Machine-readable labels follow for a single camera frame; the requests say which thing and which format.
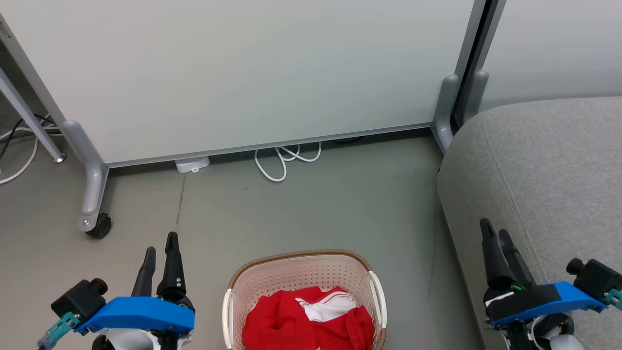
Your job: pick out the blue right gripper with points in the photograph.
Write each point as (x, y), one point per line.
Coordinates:
(539, 299)

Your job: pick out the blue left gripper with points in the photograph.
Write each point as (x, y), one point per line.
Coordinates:
(141, 313)

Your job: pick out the red garment with white stripes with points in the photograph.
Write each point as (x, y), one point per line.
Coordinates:
(340, 316)

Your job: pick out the grey fabric sofa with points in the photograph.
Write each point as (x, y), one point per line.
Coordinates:
(549, 170)

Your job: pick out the black caster wheel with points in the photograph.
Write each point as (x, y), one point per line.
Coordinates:
(101, 226)

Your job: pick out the white power adapter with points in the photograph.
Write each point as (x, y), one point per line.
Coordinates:
(192, 164)

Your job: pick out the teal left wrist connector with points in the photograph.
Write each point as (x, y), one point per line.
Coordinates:
(58, 330)

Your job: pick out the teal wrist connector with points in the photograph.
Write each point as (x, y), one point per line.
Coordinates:
(614, 297)
(58, 330)

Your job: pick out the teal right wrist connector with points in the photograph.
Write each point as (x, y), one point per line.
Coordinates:
(614, 297)

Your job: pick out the grey partition foot with caster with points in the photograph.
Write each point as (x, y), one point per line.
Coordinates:
(90, 175)

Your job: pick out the beige plastic laundry basket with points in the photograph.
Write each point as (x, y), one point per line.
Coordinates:
(301, 272)

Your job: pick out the grey metal table leg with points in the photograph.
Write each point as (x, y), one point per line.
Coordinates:
(26, 114)

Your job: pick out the small white partition panel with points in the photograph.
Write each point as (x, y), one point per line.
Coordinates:
(554, 48)

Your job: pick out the large white partition panel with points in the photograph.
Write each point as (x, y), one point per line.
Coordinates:
(243, 68)

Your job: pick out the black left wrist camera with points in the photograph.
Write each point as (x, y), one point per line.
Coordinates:
(80, 299)

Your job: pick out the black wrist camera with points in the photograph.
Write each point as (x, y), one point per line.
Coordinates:
(595, 277)
(80, 299)

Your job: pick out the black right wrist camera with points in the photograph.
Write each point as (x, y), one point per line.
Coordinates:
(595, 277)

